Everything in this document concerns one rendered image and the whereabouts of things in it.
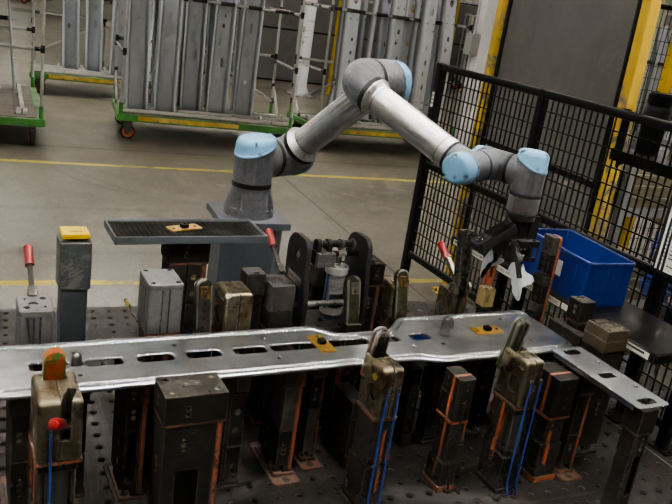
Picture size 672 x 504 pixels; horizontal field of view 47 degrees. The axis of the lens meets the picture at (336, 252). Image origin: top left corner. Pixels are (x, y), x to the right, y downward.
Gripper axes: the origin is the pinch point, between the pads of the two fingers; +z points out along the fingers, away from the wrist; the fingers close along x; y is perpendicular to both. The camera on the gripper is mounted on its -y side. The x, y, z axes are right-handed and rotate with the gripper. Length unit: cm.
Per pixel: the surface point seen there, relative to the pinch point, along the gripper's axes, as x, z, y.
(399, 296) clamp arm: 14.0, 7.1, -18.5
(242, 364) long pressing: -6, 12, -68
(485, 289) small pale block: 11.0, 4.8, 6.1
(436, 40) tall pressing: 701, -30, 435
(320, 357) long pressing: -6, 12, -50
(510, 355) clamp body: -19.1, 7.9, -8.4
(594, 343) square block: -13.7, 9.8, 23.3
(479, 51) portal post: 556, -30, 395
